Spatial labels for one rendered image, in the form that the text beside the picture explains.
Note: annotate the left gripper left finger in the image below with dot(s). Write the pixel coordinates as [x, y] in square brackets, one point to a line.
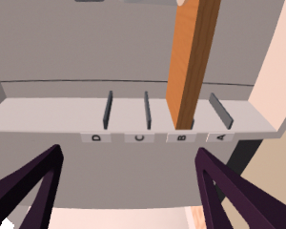
[14, 187]

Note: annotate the brown wooden shelf board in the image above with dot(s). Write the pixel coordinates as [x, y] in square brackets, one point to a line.
[193, 36]

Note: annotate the white bottle with grey cap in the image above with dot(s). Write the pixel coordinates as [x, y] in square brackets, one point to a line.
[154, 2]

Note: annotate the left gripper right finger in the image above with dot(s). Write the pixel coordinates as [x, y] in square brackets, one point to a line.
[259, 209]

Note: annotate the beige wall rack frame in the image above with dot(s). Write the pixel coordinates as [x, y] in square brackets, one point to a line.
[263, 116]

